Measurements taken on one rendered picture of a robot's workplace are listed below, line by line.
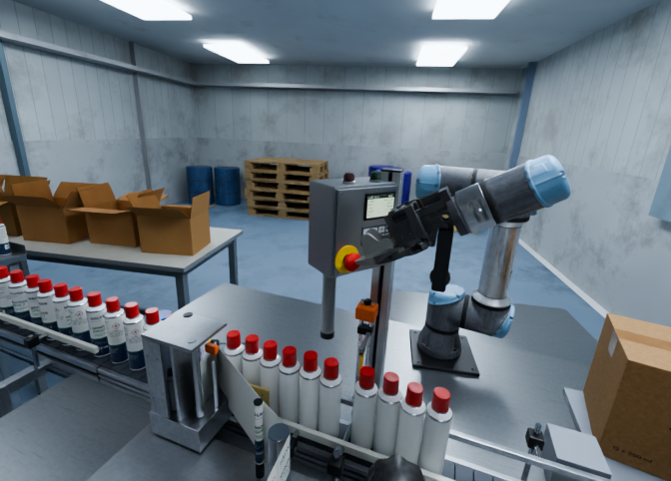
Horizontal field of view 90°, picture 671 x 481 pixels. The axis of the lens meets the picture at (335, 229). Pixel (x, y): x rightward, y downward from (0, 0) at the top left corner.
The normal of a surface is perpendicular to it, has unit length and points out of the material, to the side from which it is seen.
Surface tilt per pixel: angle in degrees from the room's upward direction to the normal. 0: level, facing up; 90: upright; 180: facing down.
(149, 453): 0
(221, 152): 90
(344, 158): 90
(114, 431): 0
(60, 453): 0
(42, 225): 90
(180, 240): 90
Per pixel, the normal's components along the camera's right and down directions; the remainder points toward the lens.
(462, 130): -0.16, 0.27
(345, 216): 0.57, 0.26
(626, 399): -0.49, 0.22
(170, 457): 0.04, -0.96
